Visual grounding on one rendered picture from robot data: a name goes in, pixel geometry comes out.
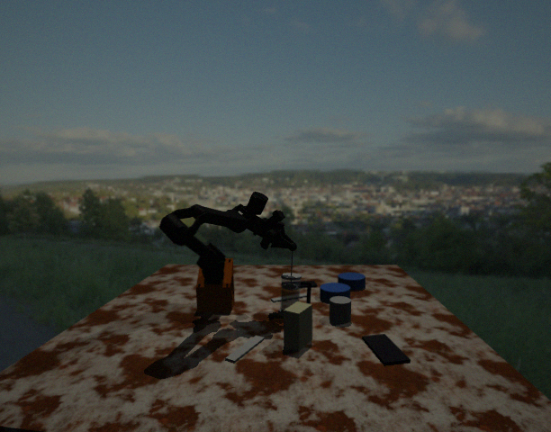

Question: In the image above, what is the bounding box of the blue cylinder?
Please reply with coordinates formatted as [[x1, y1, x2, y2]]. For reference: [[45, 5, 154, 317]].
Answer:
[[339, 273, 366, 290], [321, 283, 350, 302]]

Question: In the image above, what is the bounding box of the dark grey cylinder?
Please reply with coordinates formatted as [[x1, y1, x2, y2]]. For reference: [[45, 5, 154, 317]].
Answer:
[[330, 296, 351, 324]]

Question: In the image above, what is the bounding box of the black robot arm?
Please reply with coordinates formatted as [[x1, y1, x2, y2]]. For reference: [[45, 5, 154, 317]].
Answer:
[[159, 192, 285, 285]]

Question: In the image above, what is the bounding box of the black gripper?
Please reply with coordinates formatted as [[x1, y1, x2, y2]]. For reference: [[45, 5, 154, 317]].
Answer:
[[252, 218, 294, 250]]

